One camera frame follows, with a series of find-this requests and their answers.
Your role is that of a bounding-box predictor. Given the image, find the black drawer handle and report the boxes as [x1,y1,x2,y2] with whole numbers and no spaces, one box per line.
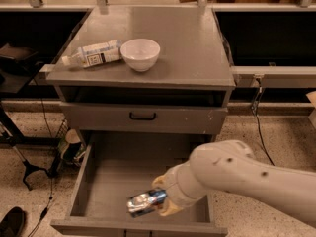
[129,112,157,121]

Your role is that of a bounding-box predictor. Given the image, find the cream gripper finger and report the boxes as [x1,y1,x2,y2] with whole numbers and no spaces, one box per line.
[152,175,168,189]
[159,198,183,216]

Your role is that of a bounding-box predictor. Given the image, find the wire basket with cups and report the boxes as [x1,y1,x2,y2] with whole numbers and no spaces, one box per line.
[57,124,86,167]

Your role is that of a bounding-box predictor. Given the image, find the black tripod stand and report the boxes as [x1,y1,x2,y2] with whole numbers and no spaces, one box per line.
[0,106,51,191]

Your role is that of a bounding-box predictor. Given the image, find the grey open middle drawer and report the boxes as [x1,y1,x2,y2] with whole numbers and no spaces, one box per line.
[51,132,228,237]

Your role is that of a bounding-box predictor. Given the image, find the black shoe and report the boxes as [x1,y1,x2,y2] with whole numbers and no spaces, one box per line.
[0,206,25,237]

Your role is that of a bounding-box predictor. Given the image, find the clear plastic water bottle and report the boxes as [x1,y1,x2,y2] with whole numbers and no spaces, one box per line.
[61,39,121,68]

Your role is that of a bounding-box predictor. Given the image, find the blue silver redbull can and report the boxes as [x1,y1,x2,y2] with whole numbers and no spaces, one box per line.
[126,189,167,218]

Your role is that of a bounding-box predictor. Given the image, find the white ceramic bowl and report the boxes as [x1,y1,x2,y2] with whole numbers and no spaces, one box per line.
[120,39,161,72]

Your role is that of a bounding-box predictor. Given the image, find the metal rail frame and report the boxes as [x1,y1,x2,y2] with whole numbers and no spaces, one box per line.
[232,66,316,88]

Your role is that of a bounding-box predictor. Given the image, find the black side table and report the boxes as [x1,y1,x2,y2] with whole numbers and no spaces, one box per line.
[0,43,44,94]

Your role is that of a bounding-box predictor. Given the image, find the grey drawer cabinet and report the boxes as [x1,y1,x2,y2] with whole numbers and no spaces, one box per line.
[46,5,237,237]

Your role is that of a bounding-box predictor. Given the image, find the grey top drawer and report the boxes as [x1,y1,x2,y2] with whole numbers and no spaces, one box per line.
[61,103,227,135]

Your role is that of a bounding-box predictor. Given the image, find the black power cable right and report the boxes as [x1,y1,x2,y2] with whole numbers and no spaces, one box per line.
[251,77,276,167]

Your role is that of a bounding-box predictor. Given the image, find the black cable left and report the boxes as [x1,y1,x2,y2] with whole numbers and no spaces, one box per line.
[28,79,57,237]

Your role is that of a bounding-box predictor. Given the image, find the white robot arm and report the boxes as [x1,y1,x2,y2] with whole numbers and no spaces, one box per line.
[152,140,316,227]

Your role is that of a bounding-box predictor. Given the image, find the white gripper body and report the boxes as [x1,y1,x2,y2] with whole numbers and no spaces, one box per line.
[163,162,207,209]

